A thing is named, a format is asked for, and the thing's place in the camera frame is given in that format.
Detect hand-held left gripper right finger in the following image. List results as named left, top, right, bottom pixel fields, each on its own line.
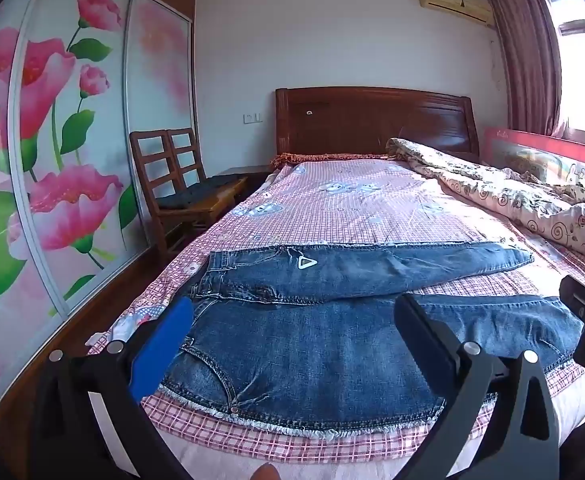
left=394, top=292, right=561, bottom=480

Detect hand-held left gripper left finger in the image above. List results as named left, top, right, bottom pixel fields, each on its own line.
left=32, top=296, right=196, bottom=480

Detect blue denim pants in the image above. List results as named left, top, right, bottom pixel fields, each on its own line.
left=160, top=242, right=585, bottom=436

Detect floral patterned quilt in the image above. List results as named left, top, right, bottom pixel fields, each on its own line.
left=385, top=137, right=585, bottom=261

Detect pink checked bed sheet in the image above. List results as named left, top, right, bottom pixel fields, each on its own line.
left=87, top=157, right=585, bottom=456

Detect white mattress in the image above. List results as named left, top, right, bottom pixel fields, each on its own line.
left=157, top=375, right=585, bottom=480

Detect wooden chair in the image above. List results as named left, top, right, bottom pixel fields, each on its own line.
left=166, top=128, right=249, bottom=221
left=130, top=130, right=233, bottom=256

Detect wooden nightstand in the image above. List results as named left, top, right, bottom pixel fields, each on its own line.
left=216, top=166, right=273, bottom=198

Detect orange fringed cloth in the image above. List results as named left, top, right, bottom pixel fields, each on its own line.
left=271, top=152, right=391, bottom=172

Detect floral sliding door wardrobe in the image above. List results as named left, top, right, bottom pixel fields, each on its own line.
left=0, top=0, right=198, bottom=431

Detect dark wooden headboard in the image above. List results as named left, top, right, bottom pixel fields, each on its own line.
left=275, top=86, right=481, bottom=163

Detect mauve curtain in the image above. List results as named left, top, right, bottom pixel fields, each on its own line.
left=481, top=0, right=569, bottom=137

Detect pink bed guard rail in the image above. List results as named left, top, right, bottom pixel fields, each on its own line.
left=483, top=127, right=585, bottom=197

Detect wall air conditioner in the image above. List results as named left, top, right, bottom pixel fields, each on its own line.
left=417, top=0, right=496, bottom=27

